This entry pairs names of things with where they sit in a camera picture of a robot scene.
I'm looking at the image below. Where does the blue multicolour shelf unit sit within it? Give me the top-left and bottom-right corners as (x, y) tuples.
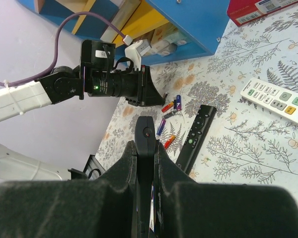
(19, 0), (229, 65)

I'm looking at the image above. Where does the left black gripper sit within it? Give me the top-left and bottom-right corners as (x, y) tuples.
(115, 65), (165, 107)

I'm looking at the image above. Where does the red rectangular box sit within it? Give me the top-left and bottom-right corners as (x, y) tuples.
(226, 0), (298, 27)

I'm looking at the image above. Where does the orange red small battery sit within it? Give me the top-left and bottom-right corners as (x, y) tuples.
(164, 134), (176, 149)

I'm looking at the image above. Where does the black remote with back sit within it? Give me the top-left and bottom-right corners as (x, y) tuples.
(135, 116), (156, 238)

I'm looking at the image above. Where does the floral patterned table mat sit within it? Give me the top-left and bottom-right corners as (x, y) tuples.
(95, 4), (298, 185)

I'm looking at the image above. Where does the red blue battery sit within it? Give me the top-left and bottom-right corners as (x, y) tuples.
(161, 101), (175, 113)

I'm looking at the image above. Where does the white air conditioner remote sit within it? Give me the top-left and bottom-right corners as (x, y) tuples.
(240, 78), (298, 125)

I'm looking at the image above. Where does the black slim remote control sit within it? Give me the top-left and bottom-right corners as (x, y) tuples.
(176, 105), (217, 175)

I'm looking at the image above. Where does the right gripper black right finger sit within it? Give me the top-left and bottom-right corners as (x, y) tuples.
(153, 144), (298, 238)

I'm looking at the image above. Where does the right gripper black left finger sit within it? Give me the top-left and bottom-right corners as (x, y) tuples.
(0, 141), (137, 238)

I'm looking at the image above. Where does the purple small battery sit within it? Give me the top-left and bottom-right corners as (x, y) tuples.
(156, 119), (166, 136)

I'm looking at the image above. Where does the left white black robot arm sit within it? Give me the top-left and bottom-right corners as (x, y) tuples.
(0, 40), (165, 180)

